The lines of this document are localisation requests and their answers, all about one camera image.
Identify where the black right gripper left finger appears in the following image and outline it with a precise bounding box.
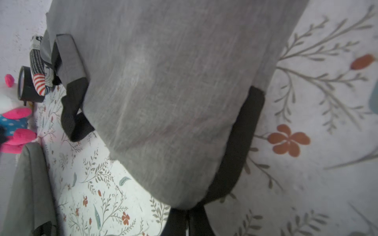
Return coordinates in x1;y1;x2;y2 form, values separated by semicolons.
160;208;188;236

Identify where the pink white plush toy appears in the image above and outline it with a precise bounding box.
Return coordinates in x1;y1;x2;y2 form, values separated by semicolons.
1;74;37;154

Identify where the grey laptop bag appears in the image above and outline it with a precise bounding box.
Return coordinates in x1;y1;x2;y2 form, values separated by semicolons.
46;1;308;209
1;143;59;236

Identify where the black round gauge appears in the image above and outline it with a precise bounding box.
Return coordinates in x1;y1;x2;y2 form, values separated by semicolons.
18;66;44;106

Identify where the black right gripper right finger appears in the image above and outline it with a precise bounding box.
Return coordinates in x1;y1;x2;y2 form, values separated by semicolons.
188;206;215;236

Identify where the flag patterned can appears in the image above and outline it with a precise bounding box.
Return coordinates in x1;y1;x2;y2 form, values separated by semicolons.
29;35;55;96

